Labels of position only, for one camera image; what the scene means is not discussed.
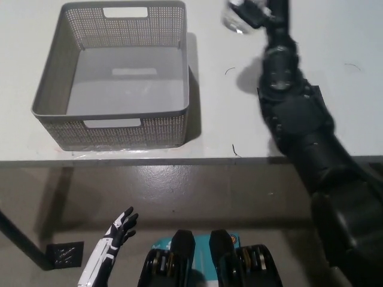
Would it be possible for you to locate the black and teal robot body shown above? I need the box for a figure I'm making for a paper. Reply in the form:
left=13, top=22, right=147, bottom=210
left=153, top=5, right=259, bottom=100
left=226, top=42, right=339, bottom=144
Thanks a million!
left=137, top=228, right=284, bottom=287

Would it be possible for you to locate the black tape patch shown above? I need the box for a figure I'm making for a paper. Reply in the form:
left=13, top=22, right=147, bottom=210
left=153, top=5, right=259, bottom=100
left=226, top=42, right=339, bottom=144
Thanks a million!
left=256, top=84, right=324, bottom=104

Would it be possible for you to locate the black floor tape piece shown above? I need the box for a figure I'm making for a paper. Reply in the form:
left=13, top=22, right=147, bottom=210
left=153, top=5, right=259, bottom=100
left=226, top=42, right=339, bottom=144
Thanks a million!
left=45, top=241, right=84, bottom=267

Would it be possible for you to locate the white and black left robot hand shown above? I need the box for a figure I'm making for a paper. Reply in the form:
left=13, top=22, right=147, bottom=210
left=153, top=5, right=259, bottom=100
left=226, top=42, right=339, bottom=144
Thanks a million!
left=77, top=206, right=139, bottom=287

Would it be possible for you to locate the black metal table leg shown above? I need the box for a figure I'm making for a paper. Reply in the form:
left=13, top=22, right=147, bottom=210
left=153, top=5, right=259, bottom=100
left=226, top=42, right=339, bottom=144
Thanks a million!
left=0, top=206, right=54, bottom=271

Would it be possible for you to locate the clear plastic water bottle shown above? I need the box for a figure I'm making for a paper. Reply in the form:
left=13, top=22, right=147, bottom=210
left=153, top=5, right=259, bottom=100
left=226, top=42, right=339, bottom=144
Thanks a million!
left=220, top=0, right=263, bottom=36

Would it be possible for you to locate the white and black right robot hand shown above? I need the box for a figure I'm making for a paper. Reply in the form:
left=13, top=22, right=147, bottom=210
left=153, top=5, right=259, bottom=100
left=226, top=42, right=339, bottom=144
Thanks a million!
left=232, top=0, right=293, bottom=30

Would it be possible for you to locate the grey perforated plastic basket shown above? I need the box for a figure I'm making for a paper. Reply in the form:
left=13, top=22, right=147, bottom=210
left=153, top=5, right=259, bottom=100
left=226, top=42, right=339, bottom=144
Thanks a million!
left=31, top=1, right=192, bottom=152

